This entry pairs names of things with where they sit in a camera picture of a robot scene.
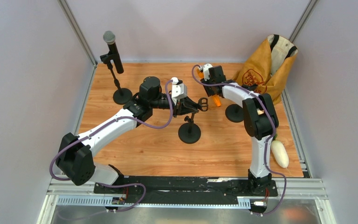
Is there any orange microphone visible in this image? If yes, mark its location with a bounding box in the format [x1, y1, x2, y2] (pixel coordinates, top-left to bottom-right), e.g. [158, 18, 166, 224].
[196, 68, 221, 107]

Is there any black microphone stand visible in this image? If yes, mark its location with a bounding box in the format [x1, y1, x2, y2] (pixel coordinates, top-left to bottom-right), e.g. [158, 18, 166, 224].
[178, 98, 209, 144]
[100, 53, 132, 105]
[225, 104, 244, 123]

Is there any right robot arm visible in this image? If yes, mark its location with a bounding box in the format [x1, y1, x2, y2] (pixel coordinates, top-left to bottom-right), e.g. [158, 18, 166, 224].
[197, 63, 279, 195]

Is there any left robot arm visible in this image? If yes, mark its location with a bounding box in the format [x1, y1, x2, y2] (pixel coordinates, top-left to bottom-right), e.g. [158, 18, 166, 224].
[50, 77, 208, 193]

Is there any black grey-headed microphone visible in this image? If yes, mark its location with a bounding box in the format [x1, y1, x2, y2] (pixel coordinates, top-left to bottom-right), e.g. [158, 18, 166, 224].
[103, 31, 124, 74]

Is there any brown paper bag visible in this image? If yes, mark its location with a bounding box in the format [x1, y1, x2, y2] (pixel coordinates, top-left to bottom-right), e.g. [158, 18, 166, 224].
[232, 35, 298, 105]

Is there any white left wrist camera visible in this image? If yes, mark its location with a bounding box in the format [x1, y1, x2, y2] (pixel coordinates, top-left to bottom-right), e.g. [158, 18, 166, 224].
[171, 77, 187, 105]

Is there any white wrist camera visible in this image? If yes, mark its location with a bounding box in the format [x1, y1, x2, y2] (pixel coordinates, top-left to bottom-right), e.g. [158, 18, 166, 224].
[171, 77, 187, 105]
[197, 63, 213, 81]

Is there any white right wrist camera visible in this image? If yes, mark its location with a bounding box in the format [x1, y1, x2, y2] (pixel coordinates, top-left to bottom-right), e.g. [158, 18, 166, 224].
[197, 63, 213, 81]

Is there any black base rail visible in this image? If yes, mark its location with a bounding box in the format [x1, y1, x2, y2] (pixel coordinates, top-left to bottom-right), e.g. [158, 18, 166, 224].
[55, 175, 279, 214]

